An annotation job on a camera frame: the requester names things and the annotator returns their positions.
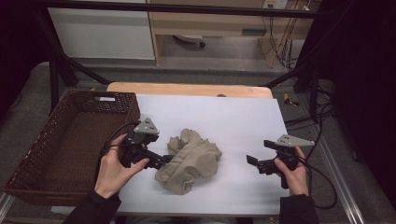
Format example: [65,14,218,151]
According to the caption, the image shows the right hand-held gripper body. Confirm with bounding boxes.
[257,133,317,190]

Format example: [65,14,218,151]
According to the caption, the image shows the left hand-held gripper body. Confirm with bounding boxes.
[119,117,161,171]

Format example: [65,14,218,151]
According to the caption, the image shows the beige garment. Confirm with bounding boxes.
[154,127,223,197]

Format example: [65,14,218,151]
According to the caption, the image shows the brown wicker basket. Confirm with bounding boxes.
[2,90,141,207]

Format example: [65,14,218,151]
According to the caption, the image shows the person's right hand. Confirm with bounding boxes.
[273,146,310,197]

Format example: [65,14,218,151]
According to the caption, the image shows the person's left hand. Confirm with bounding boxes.
[93,133,150,201]

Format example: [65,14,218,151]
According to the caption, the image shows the white table sheet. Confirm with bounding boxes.
[115,93,290,217]

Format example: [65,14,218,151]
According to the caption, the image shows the yellow and black tool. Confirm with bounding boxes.
[282,91,301,107]

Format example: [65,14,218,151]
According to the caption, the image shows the black slanted metal stand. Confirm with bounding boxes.
[262,60,322,123]
[30,6,112,110]

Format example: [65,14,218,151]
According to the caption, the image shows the black curtain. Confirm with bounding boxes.
[0,0,54,118]
[297,0,396,203]

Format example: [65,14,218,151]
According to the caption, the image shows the office chair base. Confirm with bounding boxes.
[173,34,207,49]

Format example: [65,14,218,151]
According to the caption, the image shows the white cabinet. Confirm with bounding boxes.
[47,0,156,61]

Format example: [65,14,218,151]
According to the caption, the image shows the light wooden desk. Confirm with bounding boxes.
[146,0,322,68]

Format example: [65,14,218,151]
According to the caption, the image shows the white power strip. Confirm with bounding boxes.
[262,0,290,10]

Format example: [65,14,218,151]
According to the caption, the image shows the black floor cables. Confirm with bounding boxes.
[284,87,336,133]

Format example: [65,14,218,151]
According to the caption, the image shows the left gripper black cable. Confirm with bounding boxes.
[99,121,140,163]

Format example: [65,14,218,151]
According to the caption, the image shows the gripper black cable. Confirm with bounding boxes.
[99,121,140,163]
[297,154,339,210]

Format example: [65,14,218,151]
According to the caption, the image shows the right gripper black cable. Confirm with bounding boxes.
[297,154,339,210]

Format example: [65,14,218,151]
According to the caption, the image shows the aluminium frame rail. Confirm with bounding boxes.
[311,124,366,224]

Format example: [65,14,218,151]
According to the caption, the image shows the hanging cable bundle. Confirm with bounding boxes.
[266,8,301,72]

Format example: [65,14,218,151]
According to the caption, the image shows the black horizontal frame bar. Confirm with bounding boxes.
[31,1,319,20]

